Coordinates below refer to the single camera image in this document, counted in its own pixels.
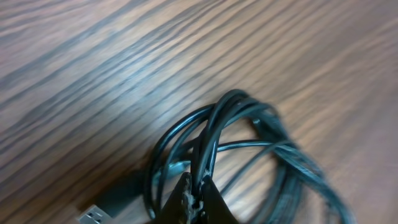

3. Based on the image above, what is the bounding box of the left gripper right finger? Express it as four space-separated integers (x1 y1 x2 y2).
200 175 239 224

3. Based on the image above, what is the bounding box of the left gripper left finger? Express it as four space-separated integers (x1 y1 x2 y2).
152 172 192 224

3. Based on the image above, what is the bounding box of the black USB cable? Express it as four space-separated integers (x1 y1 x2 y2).
77 88 357 224

